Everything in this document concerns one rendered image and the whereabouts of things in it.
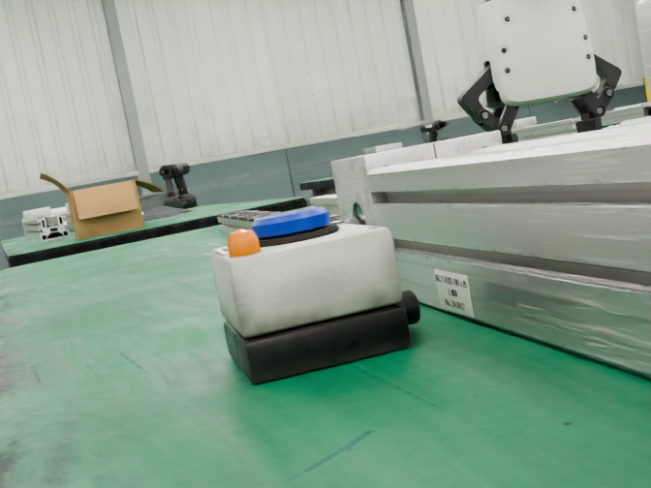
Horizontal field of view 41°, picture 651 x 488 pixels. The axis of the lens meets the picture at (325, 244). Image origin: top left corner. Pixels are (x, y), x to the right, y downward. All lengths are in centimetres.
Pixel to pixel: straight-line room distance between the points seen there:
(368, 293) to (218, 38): 1170
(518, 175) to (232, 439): 16
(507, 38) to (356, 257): 44
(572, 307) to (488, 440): 9
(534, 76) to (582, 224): 49
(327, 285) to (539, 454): 17
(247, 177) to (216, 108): 101
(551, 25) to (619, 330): 53
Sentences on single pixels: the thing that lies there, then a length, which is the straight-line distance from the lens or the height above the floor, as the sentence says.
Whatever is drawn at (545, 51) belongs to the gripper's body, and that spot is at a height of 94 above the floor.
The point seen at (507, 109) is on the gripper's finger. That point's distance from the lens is 82.
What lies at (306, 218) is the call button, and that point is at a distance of 42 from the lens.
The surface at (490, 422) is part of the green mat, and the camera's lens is 30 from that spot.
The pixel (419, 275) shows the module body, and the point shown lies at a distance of 51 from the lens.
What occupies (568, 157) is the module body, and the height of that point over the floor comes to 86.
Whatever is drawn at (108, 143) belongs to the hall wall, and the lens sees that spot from 1163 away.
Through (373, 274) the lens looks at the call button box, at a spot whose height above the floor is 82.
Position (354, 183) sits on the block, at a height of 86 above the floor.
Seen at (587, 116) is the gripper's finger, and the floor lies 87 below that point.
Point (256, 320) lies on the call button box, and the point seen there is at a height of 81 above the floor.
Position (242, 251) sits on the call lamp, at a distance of 40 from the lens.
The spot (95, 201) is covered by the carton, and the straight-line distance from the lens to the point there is 271.
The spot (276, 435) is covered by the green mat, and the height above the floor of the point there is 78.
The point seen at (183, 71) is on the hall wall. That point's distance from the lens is 1194.
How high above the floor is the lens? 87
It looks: 5 degrees down
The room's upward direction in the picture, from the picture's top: 11 degrees counter-clockwise
